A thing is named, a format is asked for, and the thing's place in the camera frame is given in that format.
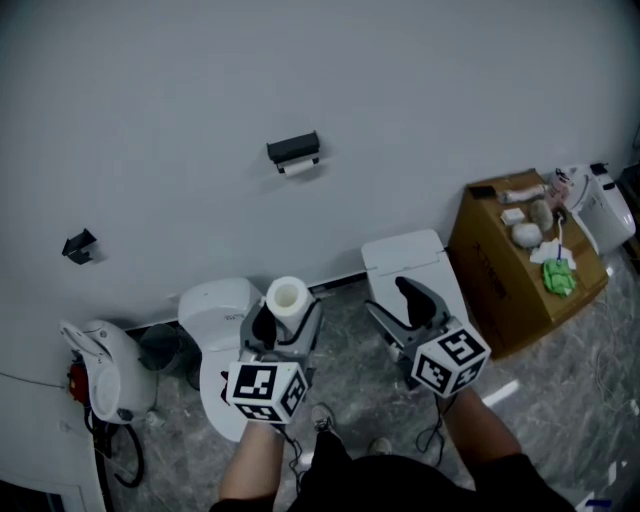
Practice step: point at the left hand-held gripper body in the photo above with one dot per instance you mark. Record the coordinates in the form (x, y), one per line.
(267, 385)

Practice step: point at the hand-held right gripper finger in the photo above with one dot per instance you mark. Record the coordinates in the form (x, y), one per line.
(382, 322)
(419, 301)

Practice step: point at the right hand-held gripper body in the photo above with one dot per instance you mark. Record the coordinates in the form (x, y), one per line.
(450, 362)

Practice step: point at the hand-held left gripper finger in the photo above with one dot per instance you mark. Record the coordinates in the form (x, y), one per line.
(265, 326)
(310, 320)

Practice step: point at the white toilet paper roll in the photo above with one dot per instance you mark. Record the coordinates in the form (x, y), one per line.
(288, 301)

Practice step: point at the black toilet paper holder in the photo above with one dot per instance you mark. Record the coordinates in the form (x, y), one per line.
(293, 145)

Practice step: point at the person's right forearm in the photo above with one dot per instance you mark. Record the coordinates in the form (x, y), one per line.
(480, 435)

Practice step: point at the person's left forearm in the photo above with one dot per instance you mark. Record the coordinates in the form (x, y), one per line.
(255, 470)

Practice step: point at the white toilet with flat lid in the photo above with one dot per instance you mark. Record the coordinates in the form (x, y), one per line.
(400, 255)

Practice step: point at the white toilet with round tank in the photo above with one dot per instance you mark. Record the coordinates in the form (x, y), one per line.
(215, 312)

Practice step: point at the white toilet with black buttons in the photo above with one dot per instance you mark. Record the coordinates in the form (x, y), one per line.
(602, 215)

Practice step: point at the white floor strip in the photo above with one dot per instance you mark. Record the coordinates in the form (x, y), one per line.
(501, 393)

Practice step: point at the person's grey left shoe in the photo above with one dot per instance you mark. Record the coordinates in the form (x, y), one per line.
(323, 418)

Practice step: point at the person's grey shoe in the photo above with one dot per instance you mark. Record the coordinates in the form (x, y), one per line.
(380, 446)
(323, 418)

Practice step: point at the brown cardboard box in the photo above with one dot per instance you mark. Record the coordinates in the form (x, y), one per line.
(505, 290)

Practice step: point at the grey waste bin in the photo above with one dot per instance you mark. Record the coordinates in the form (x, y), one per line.
(160, 346)

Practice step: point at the person's grey right shoe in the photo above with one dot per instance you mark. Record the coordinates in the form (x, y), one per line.
(380, 446)

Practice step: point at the white round sponge ball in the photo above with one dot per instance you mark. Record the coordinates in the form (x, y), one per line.
(526, 234)

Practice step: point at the small white box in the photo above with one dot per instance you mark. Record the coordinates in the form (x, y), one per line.
(512, 216)

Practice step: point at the small black flat item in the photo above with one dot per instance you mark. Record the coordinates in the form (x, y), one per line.
(482, 191)

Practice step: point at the person's black clothing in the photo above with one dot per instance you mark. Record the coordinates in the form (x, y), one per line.
(400, 486)

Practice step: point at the green cloth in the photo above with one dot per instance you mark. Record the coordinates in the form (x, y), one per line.
(559, 278)

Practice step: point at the white crumpled tissue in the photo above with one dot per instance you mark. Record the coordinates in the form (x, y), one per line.
(549, 251)

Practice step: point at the rolled beige towel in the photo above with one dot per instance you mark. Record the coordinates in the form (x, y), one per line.
(520, 193)

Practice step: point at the grey fluffy brush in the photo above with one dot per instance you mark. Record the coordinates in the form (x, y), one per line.
(541, 214)

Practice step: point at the pink and white toy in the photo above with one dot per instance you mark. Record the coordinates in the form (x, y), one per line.
(561, 186)

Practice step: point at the red valve part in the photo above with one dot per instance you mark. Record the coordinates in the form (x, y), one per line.
(77, 383)

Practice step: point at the white cabinet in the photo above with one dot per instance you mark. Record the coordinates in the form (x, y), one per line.
(42, 450)

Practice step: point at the black wall bracket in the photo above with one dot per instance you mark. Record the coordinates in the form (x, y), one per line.
(79, 246)

